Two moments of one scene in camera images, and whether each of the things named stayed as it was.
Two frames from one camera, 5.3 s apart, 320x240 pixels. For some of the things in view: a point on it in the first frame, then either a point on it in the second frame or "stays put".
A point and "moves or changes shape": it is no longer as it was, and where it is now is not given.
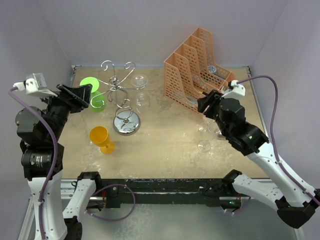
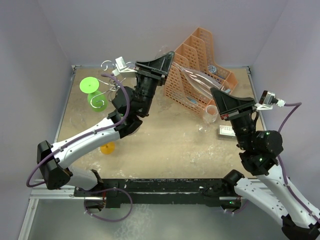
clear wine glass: x=140 y=82 moves or changes shape
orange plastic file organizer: x=189 y=72 stays put
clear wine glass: x=208 y=128 to x=201 y=85
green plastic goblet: x=97 y=102 stays put
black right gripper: x=212 y=99 to x=229 y=106
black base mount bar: x=214 y=192 stays put
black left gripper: x=76 y=98 to x=158 y=69
